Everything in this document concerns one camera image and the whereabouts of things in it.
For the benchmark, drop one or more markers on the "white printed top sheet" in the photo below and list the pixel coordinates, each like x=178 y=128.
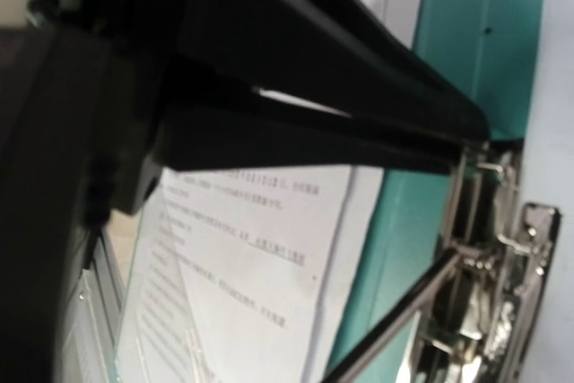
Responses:
x=548 y=179

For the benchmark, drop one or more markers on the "white Chinese agreement sheet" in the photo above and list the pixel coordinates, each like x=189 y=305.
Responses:
x=243 y=275

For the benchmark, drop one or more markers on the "aluminium front rail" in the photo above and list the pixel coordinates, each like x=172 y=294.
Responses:
x=92 y=311

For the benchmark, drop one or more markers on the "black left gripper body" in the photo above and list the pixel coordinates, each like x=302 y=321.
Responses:
x=80 y=107

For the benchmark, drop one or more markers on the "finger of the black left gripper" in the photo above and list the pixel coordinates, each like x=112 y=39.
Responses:
x=235 y=128
x=332 y=52

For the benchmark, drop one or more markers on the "metal folder clip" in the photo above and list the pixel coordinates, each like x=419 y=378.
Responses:
x=474 y=311

